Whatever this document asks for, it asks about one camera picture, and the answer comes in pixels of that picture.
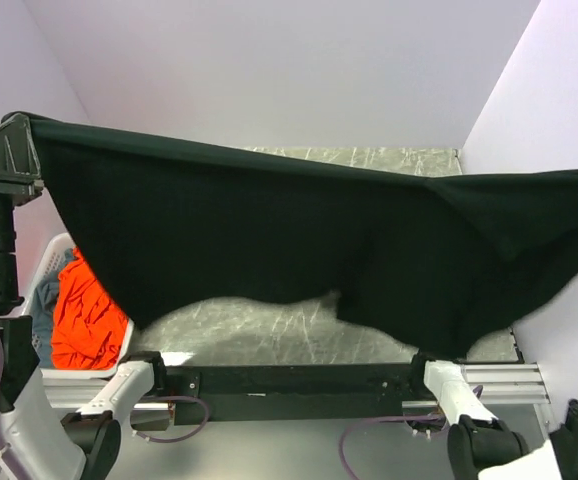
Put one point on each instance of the black t shirt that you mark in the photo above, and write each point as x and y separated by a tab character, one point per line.
434	262

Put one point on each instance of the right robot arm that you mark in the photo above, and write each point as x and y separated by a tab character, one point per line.
480	443

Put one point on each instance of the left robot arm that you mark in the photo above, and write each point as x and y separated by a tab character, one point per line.
34	442

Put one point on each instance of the white plastic laundry basket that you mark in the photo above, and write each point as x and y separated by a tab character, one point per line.
48	262

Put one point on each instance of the grey blue t shirt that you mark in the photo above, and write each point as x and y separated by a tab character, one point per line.
42	307

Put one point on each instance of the orange t shirt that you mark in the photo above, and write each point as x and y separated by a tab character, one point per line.
88	326

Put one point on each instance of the black base beam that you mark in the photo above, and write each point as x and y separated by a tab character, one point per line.
299	392

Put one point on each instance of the aluminium frame rail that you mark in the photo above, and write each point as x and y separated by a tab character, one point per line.
502	384

